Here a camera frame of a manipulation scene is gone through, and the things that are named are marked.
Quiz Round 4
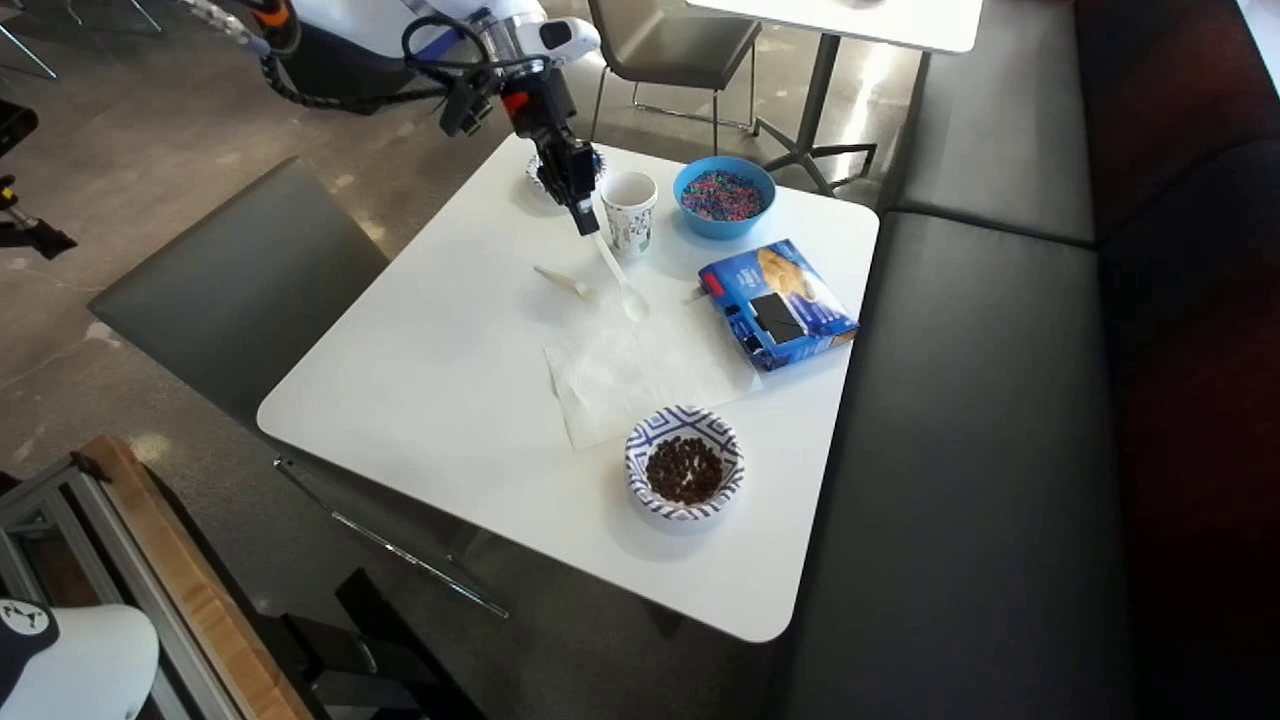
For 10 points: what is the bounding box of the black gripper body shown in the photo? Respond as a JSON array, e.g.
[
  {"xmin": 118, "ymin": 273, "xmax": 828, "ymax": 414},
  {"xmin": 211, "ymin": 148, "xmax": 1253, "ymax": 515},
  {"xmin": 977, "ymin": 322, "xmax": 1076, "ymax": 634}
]
[{"xmin": 495, "ymin": 57, "xmax": 579, "ymax": 157}]

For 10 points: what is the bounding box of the white plastic spoon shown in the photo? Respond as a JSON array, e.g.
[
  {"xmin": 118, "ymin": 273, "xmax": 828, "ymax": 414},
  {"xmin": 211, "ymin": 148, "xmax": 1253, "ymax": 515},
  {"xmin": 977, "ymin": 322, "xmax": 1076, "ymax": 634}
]
[{"xmin": 590, "ymin": 231, "xmax": 649, "ymax": 321}]

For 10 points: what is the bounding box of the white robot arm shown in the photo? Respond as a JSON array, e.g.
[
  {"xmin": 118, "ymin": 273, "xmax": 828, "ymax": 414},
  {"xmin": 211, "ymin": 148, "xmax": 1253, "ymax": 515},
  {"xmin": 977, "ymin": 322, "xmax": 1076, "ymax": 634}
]
[{"xmin": 177, "ymin": 0, "xmax": 598, "ymax": 234}]

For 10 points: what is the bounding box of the white paper cup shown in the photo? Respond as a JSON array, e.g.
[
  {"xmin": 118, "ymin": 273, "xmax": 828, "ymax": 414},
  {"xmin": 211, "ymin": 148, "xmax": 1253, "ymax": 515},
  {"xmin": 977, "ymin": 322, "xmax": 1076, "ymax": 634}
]
[{"xmin": 598, "ymin": 171, "xmax": 658, "ymax": 263}]

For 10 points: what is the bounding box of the grey background chair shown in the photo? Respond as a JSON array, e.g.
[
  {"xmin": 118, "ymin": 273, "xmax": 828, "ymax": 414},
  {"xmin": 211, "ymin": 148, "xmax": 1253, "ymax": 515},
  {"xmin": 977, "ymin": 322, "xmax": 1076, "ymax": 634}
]
[{"xmin": 583, "ymin": 0, "xmax": 759, "ymax": 139}]

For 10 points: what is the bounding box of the blue bowl of candies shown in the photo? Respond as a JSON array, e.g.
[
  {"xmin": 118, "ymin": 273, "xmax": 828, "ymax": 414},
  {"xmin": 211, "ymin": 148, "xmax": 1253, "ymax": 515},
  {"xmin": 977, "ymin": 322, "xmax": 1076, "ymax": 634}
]
[{"xmin": 671, "ymin": 157, "xmax": 776, "ymax": 238}]

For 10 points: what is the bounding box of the white paper napkin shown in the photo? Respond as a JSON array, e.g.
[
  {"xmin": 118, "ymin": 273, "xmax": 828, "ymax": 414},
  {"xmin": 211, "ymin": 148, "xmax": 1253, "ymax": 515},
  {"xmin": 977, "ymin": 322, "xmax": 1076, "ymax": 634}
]
[{"xmin": 547, "ymin": 308, "xmax": 753, "ymax": 448}]

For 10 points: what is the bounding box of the blue snack box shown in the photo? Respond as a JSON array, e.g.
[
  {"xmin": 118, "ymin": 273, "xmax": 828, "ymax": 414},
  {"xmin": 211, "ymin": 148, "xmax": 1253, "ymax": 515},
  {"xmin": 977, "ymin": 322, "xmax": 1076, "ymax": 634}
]
[{"xmin": 699, "ymin": 238, "xmax": 861, "ymax": 372}]

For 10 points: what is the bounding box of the blue patterned paper bowl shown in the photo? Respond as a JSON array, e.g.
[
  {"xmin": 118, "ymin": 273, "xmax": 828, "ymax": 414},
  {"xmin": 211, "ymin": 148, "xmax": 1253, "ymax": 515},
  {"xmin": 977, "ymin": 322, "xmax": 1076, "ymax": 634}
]
[{"xmin": 624, "ymin": 403, "xmax": 743, "ymax": 523}]

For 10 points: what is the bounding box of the metal rod on floor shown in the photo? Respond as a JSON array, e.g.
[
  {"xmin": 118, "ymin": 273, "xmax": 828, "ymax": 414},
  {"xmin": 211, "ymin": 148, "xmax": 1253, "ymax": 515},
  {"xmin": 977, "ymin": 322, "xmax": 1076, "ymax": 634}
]
[{"xmin": 271, "ymin": 456, "xmax": 510, "ymax": 619}]

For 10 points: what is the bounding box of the black bench sofa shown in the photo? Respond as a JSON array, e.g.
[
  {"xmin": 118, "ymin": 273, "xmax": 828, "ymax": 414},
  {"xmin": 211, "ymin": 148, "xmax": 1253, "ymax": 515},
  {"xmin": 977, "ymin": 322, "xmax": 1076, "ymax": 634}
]
[{"xmin": 768, "ymin": 0, "xmax": 1280, "ymax": 720}]

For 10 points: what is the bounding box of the white cap with logo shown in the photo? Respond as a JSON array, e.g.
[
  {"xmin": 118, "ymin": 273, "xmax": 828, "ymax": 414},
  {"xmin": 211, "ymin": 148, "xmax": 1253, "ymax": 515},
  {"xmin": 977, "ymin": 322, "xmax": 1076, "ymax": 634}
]
[{"xmin": 0, "ymin": 597, "xmax": 158, "ymax": 720}]

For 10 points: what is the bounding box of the black camera tripod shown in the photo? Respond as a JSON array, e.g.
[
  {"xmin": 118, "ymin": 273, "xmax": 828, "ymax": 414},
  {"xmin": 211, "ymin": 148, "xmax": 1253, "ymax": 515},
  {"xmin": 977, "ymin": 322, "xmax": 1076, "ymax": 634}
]
[{"xmin": 0, "ymin": 99, "xmax": 79, "ymax": 263}]

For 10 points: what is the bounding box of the wooden frame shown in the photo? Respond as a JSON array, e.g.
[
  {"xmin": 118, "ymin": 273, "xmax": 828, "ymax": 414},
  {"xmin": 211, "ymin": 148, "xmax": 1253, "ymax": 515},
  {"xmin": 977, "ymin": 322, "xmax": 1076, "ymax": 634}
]
[{"xmin": 73, "ymin": 436, "xmax": 313, "ymax": 720}]

